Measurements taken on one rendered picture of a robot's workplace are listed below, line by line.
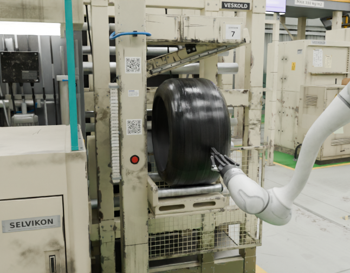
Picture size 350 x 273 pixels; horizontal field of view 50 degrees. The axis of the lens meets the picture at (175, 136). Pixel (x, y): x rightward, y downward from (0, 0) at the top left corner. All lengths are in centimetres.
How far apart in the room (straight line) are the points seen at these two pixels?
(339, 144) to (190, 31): 485
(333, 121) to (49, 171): 89
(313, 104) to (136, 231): 488
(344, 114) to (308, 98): 522
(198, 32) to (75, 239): 139
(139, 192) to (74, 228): 81
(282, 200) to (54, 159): 84
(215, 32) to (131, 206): 105
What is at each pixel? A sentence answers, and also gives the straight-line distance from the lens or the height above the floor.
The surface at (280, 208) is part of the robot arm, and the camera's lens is 149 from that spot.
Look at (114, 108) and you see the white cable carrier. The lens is 181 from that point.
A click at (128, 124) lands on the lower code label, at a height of 123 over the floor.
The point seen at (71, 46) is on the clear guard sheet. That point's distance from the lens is 105.
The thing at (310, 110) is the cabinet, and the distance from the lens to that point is 651.
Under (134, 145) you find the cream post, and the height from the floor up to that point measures 113.
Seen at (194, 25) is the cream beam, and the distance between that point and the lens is 216.
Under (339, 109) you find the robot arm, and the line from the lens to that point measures 133.
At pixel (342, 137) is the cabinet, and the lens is 669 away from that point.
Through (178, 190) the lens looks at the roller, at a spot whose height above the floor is 91.
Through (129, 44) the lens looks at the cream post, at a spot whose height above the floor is 160.
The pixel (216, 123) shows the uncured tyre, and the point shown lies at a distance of 173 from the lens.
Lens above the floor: 148
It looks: 10 degrees down
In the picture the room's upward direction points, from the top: straight up
